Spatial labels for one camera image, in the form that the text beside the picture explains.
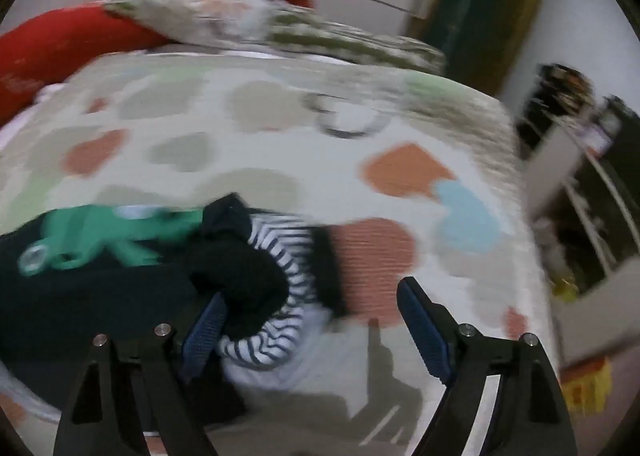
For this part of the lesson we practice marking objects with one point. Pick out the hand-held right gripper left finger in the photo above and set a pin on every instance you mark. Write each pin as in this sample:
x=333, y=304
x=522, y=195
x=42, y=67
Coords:
x=202, y=336

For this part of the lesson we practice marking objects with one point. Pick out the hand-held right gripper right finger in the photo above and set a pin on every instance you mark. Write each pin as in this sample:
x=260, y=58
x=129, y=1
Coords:
x=425, y=331

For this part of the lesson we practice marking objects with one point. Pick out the navy pants with striped lining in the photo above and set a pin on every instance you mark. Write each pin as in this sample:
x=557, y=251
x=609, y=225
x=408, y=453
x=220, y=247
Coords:
x=100, y=296

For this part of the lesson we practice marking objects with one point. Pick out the yellow box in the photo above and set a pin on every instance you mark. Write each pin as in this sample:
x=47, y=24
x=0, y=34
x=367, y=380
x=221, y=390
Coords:
x=590, y=386

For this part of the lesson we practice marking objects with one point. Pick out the heart print quilt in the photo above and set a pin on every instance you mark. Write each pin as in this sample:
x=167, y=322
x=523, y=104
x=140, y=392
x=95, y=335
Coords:
x=280, y=161

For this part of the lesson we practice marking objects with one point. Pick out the dark shelf unit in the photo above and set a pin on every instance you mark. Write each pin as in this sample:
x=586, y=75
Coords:
x=590, y=176

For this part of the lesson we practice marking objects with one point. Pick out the pale pink bed sheet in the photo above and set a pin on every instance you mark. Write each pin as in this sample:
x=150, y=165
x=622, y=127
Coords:
x=20, y=121

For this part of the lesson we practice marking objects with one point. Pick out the olive dotted pillow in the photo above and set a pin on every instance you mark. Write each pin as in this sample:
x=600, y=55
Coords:
x=360, y=43

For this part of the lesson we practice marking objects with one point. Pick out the long red pillow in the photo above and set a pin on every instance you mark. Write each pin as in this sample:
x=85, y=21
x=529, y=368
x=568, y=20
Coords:
x=65, y=46

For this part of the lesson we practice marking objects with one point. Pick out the wooden framed green door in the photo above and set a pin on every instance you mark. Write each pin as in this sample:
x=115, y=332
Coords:
x=480, y=11

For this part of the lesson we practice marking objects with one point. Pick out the floral print pillow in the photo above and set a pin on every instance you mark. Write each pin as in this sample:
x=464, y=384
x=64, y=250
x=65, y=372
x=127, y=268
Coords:
x=200, y=11

